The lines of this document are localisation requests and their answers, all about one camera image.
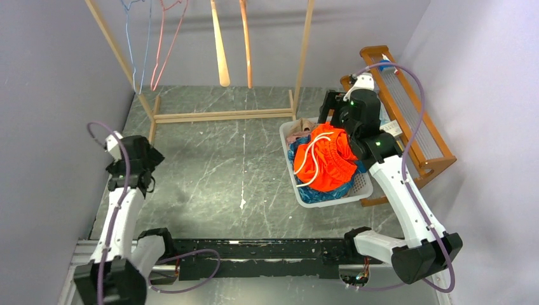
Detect beige shorts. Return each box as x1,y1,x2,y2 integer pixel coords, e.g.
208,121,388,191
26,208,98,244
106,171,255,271
289,118,318,135

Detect orange shorts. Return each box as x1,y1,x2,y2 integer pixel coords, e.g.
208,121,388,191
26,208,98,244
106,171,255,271
293,122,358,193

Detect pink hanger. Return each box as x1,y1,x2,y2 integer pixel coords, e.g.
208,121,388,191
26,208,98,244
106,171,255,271
149,0,190,91

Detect blue patterned shorts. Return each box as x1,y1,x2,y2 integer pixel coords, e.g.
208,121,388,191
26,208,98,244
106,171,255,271
287,135,366,205

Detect wooden hanger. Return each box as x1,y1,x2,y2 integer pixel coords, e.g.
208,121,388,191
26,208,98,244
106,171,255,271
210,0,231,87
239,0,253,88

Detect blue wire hanger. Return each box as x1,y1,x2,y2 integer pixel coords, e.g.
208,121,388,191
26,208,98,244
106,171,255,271
120,1,153,93

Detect pink shorts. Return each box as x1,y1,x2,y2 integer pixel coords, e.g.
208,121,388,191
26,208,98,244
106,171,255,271
286,131,311,145

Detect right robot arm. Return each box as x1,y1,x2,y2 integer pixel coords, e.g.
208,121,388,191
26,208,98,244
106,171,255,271
318,89,463,284

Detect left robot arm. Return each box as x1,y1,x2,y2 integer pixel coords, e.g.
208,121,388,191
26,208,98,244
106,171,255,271
73,132,176,304

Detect wooden clothes rack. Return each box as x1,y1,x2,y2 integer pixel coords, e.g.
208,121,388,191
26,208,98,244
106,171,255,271
86,1,315,141

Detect blue white eraser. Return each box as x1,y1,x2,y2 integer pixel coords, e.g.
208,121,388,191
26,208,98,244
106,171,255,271
377,59,400,75

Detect white box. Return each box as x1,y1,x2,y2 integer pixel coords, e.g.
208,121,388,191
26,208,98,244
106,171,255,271
380,120,403,138

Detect white plastic basket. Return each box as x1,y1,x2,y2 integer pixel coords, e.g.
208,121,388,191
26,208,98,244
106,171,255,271
279,120,374,208

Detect wooden tiered shelf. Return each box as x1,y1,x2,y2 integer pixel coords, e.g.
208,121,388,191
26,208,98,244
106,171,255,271
339,45,457,208

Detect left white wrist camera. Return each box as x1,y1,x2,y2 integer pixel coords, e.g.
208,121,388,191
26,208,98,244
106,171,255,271
106,131,123,162

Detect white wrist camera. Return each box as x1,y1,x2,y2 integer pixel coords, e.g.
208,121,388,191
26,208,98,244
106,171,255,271
106,131,123,162
343,72,375,102

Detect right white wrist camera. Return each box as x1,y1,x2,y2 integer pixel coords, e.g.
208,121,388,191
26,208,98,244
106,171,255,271
343,72,375,102

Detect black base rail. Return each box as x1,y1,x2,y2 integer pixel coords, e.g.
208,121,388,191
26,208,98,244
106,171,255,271
71,238,441,283

